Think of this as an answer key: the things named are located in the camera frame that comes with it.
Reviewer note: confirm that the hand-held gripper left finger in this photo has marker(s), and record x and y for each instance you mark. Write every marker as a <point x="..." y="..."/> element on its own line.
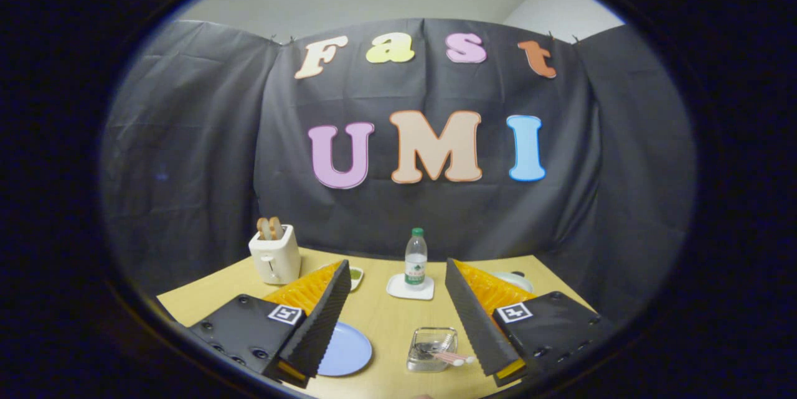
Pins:
<point x="314" y="324"/>

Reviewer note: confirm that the pale green oval plate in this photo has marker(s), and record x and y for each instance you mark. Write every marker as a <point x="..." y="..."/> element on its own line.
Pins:
<point x="514" y="279"/>

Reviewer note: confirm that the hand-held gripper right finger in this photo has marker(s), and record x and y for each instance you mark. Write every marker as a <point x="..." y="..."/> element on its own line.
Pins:
<point x="476" y="324"/>

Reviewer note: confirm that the blue plate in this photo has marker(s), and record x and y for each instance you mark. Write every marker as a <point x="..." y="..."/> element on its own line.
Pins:
<point x="348" y="352"/>

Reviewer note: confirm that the cream toaster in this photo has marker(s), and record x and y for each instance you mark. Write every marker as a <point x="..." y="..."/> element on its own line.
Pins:
<point x="277" y="262"/>

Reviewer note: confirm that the white square coaster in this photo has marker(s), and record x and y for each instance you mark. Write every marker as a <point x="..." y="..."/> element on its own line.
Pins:
<point x="398" y="292"/>

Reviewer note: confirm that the toasted bread slice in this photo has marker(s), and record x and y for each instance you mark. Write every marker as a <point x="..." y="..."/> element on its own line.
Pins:
<point x="276" y="228"/>
<point x="263" y="229"/>

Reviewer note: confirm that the metal perforated basket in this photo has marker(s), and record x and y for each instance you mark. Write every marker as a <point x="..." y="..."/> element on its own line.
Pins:
<point x="420" y="358"/>

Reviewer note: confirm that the clear water bottle green cap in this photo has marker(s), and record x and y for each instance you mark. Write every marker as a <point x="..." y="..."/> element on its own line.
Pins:
<point x="416" y="265"/>

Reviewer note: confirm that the white divided dish of beans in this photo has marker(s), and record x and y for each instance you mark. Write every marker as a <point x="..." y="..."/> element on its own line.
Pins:
<point x="356" y="274"/>

